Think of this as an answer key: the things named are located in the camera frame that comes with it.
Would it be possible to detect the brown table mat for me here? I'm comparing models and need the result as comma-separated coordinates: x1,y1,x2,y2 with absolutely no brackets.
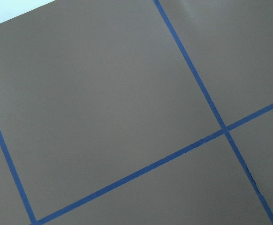
0,0,273,225

